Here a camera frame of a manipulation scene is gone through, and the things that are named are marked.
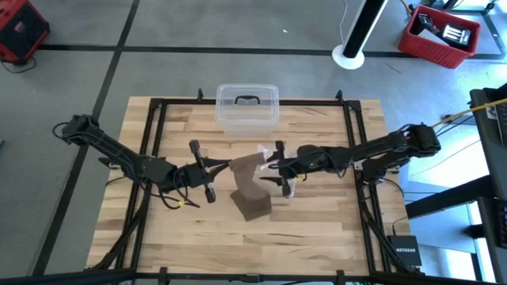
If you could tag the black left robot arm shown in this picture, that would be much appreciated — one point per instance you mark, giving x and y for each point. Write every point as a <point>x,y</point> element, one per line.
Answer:
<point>150,168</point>

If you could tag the black desk leg beam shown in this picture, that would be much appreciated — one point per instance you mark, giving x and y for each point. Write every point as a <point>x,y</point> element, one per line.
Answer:
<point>443,200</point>

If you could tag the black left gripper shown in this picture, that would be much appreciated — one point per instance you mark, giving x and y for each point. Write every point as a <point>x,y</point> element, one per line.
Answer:
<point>194,176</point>

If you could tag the clear plastic storage box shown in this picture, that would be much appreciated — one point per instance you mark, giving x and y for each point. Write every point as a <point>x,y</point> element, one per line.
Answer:
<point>245,115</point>

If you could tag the black desk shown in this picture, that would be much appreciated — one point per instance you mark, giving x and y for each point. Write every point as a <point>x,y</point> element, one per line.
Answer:
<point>487,138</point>

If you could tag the clear plastic bag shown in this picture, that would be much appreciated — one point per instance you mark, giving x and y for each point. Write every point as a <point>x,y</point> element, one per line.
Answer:
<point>263,152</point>

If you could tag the black white pillar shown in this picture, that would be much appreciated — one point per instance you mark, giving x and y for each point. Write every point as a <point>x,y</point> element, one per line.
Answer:
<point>362,27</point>

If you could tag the black device in crate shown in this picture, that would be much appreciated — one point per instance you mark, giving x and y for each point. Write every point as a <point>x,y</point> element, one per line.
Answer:
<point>425,21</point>

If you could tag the red black equipment case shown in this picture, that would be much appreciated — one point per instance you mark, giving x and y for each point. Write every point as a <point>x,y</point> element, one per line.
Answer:
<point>20,31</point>

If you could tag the black Netgear switch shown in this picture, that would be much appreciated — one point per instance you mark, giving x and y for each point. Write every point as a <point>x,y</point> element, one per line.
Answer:
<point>405,251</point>

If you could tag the red plastic crate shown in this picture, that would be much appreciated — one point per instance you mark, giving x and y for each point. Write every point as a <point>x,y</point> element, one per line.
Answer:
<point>428,49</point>

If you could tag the brown elastic bandage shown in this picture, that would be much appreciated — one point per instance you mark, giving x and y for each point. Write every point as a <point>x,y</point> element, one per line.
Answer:
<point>251,190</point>

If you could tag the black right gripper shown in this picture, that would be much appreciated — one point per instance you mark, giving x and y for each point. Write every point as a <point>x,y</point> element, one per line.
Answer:
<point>295,164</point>

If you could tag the black metal table frame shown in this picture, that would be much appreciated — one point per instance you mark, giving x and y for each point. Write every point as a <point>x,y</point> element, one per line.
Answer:
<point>178,102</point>

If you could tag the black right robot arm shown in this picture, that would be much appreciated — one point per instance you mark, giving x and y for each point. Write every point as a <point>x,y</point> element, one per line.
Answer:
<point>376,148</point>

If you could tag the black aluminium crossbar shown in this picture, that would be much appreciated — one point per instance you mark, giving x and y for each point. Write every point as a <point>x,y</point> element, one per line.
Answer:
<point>79,277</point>

